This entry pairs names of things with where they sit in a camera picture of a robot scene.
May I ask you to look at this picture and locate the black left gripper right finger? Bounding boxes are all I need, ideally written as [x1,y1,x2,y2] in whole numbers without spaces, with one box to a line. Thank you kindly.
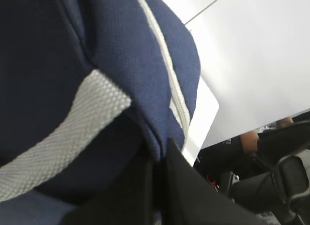
[163,139,264,225]

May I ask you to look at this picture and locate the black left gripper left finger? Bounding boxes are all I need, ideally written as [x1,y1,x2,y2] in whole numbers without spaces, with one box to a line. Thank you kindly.
[62,157,154,225]

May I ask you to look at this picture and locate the navy and white lunch bag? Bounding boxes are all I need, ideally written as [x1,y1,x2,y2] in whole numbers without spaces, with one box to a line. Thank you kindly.
[0,0,200,225]

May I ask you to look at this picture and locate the seated person in background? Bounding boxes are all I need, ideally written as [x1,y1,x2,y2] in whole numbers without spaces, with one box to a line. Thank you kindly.
[194,119,310,180]

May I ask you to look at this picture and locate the black office chair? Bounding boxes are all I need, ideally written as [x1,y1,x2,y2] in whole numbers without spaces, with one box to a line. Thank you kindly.
[218,149,310,225]

